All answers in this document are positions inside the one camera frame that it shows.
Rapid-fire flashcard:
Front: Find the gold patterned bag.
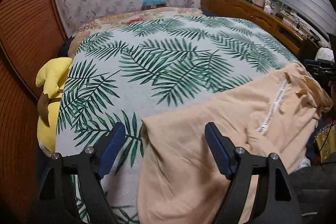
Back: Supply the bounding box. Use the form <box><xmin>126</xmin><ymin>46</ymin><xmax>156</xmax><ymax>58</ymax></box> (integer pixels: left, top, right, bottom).
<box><xmin>314</xmin><ymin>123</ymin><xmax>336</xmax><ymax>162</ymax></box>

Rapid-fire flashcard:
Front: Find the dark clothing pile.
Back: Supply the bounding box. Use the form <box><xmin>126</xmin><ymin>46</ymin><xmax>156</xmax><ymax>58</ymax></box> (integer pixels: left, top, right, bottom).
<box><xmin>289</xmin><ymin>161</ymin><xmax>335</xmax><ymax>219</ymax></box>

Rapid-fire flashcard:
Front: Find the beige printed t-shirt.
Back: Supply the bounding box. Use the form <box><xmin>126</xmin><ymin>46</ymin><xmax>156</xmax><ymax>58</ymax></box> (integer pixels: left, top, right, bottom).
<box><xmin>137</xmin><ymin>63</ymin><xmax>333</xmax><ymax>223</ymax></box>

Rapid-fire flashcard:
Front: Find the floral quilt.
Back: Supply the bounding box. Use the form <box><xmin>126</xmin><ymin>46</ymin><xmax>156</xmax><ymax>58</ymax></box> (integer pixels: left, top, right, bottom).
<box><xmin>68</xmin><ymin>7</ymin><xmax>205</xmax><ymax>58</ymax></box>

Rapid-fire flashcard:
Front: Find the palm leaf print blanket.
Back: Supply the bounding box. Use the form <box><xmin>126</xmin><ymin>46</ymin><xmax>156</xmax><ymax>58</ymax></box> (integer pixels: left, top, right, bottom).
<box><xmin>56</xmin><ymin>15</ymin><xmax>295</xmax><ymax>223</ymax></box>

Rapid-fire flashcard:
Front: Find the yellow plush toy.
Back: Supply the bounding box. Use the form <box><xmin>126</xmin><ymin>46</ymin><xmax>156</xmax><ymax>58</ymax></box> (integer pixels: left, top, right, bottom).
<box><xmin>35</xmin><ymin>57</ymin><xmax>72</xmax><ymax>157</ymax></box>

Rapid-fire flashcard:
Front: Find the blue item at headboard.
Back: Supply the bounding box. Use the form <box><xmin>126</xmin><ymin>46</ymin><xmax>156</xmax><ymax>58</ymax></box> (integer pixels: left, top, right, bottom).
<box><xmin>141</xmin><ymin>0</ymin><xmax>166</xmax><ymax>10</ymax></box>

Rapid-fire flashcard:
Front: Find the wooden sideboard cabinet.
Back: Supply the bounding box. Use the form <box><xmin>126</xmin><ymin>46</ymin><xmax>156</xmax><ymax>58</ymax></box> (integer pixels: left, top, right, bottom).
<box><xmin>201</xmin><ymin>0</ymin><xmax>319</xmax><ymax>60</ymax></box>

